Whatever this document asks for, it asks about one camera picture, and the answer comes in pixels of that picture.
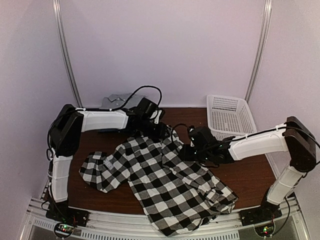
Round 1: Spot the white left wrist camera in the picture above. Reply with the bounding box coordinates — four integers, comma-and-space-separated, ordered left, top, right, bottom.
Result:
150, 109, 165, 124

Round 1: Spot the circuit board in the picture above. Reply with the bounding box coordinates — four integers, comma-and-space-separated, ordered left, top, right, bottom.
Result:
53, 222, 75, 238
254, 223, 275, 238

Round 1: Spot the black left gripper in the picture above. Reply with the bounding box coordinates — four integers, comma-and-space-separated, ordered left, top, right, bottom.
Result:
138, 117, 170, 140

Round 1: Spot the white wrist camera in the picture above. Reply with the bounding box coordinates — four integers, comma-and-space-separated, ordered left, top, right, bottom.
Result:
150, 109, 165, 124
188, 128, 197, 147

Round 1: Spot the left circuit board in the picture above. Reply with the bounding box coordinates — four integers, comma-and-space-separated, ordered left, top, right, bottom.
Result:
53, 222, 75, 238

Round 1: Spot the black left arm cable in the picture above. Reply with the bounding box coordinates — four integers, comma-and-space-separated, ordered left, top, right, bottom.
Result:
74, 85, 162, 112

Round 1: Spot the aluminium front rail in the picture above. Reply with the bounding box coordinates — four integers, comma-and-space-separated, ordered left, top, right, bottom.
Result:
19, 196, 310, 240

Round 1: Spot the right circuit board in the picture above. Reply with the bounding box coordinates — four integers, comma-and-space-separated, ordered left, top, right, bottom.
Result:
254, 223, 275, 238

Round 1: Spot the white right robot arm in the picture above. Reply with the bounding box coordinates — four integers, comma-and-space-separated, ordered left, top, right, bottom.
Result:
179, 116, 320, 221

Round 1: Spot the black white plaid shirt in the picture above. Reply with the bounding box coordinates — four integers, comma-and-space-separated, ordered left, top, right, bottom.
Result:
79, 133, 238, 237

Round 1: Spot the right aluminium frame post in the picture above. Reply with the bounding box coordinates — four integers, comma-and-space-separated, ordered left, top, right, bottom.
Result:
245, 0, 273, 103

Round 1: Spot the grey folded shirt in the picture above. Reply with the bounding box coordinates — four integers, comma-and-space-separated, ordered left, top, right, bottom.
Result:
100, 93, 144, 109

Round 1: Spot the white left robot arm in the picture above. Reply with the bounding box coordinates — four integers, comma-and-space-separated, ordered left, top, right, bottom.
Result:
46, 97, 167, 222

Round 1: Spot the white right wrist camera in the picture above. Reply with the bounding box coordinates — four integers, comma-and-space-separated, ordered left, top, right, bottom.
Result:
188, 128, 197, 147

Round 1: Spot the white plastic laundry basket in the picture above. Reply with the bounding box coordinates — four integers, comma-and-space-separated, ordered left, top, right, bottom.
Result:
206, 94, 257, 141

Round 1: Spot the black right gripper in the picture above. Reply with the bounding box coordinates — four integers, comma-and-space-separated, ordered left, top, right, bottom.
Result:
179, 144, 212, 162

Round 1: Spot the left aluminium frame post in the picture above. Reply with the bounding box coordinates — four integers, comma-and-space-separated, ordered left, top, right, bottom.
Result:
52, 0, 83, 108

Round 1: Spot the aluminium frame post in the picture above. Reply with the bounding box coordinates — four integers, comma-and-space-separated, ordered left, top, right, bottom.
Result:
52, 0, 83, 108
245, 0, 273, 103

